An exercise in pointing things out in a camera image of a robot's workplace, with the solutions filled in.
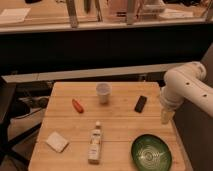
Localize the white paper cup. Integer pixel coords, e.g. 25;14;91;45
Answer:
96;82;111;104

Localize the orange carrot toy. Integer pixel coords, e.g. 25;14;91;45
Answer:
72;99;84;113

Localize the white sponge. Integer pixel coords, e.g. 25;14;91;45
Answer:
45;132;69;153

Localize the white glue bottle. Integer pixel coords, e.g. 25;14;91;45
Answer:
88;121;102;164

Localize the wooden table board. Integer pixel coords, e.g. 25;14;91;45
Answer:
29;82;186;171

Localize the white paper sheet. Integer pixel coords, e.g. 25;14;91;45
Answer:
0;8;30;24

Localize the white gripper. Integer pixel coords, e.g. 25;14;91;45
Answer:
159;86;181;124

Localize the green ribbed bowl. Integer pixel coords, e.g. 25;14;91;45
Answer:
131;134;172;171

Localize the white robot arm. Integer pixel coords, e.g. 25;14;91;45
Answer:
159;62;213;124

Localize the black eraser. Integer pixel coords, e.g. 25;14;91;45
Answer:
134;96;147;113

